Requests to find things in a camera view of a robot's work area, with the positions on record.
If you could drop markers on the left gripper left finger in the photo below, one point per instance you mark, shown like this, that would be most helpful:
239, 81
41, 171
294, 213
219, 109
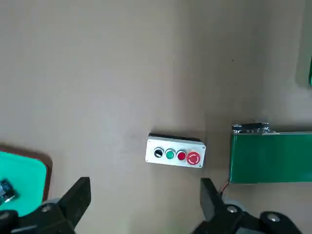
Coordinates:
73, 202

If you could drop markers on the green plastic tray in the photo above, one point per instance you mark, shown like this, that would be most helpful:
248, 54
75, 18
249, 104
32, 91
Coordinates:
310, 75
24, 175

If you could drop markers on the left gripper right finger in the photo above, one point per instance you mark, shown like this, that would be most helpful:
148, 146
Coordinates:
212, 202

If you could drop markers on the grey push button control box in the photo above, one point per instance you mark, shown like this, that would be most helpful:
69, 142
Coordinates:
170, 144

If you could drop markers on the green push button switch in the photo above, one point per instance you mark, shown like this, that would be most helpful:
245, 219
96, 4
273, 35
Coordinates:
7, 192

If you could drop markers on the green belt conveyor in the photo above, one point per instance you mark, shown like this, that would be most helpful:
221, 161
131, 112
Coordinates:
268, 158

